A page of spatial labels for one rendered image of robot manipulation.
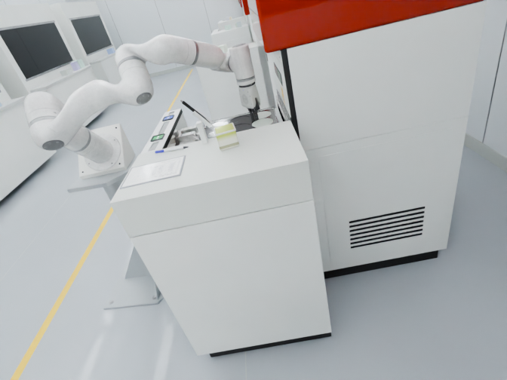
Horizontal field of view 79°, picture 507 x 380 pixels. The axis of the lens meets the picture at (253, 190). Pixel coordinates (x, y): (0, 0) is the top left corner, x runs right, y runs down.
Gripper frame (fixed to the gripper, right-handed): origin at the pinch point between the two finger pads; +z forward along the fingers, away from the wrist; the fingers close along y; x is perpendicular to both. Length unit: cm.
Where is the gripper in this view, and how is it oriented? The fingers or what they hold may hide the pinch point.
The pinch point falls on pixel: (254, 116)
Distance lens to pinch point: 150.3
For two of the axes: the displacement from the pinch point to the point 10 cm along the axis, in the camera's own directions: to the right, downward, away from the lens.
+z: 2.2, 8.2, 5.3
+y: 5.8, 3.3, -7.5
